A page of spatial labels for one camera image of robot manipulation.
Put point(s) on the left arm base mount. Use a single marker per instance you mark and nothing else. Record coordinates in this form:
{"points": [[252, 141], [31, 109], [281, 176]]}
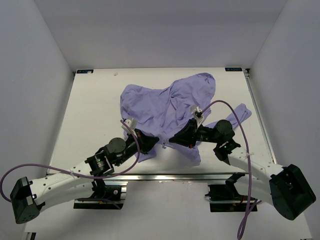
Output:
{"points": [[106, 196]]}

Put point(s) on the blue table label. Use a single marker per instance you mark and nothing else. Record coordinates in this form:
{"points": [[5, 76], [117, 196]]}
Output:
{"points": [[233, 69], [84, 71]]}

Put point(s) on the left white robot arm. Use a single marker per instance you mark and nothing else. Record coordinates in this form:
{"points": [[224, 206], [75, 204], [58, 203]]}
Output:
{"points": [[82, 181]]}

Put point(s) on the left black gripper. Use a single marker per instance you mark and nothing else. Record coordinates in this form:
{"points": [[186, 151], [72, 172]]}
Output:
{"points": [[146, 142]]}

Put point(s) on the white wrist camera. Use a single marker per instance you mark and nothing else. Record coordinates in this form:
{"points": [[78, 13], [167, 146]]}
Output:
{"points": [[129, 124], [196, 111]]}

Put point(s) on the lilac zip jacket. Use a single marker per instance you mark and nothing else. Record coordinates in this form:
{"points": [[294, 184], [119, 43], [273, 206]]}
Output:
{"points": [[164, 112]]}

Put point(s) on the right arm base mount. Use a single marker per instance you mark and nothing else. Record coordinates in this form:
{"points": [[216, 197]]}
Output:
{"points": [[224, 198]]}

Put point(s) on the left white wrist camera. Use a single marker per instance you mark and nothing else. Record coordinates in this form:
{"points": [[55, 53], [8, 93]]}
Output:
{"points": [[129, 124]]}

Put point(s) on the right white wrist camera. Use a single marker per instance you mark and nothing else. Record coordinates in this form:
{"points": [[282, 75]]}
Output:
{"points": [[196, 111]]}

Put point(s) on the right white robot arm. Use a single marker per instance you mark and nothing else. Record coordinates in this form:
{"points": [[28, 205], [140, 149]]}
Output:
{"points": [[283, 187]]}

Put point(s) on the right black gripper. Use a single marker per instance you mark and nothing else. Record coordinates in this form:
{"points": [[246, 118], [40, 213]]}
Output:
{"points": [[187, 136]]}

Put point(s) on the left blue table label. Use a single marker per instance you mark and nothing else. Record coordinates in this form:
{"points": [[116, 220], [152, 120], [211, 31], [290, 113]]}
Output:
{"points": [[84, 71]]}

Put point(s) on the right blue table label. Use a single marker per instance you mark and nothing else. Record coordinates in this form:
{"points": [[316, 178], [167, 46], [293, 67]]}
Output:
{"points": [[233, 69]]}

